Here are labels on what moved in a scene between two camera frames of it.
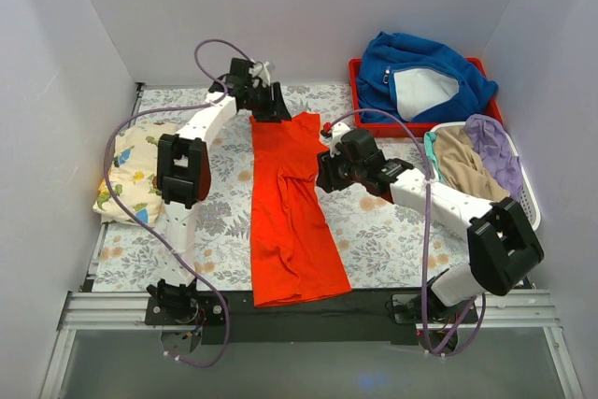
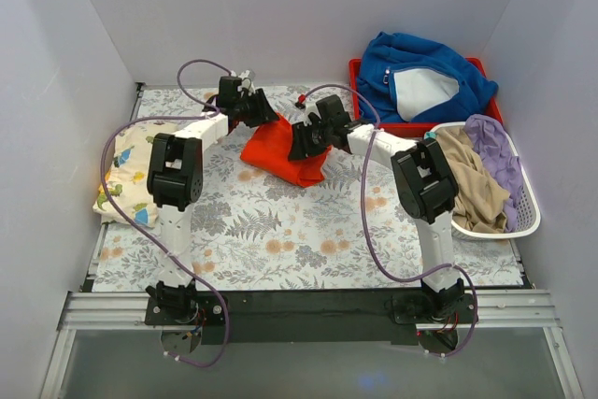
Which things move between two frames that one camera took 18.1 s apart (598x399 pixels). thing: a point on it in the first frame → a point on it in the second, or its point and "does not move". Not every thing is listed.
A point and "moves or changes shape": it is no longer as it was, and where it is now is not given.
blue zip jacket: [409, 78] does not move
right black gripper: [328, 173] → [309, 135]
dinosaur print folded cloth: [134, 177] does not move
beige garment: [460, 164] does not move
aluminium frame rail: [122, 311] does not move
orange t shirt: [294, 254] moves or changes shape
